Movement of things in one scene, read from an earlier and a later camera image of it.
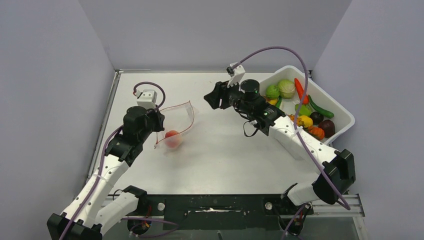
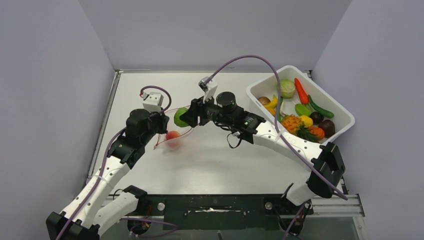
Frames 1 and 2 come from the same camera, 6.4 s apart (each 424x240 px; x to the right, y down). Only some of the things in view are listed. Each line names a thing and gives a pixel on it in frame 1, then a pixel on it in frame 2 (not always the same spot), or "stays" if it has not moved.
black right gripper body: [238, 104] to [209, 111]
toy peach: [172, 138] stays
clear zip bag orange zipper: [178, 119] stays
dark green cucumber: [327, 113] stays
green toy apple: [272, 92] to [178, 121]
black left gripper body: [153, 122] stays
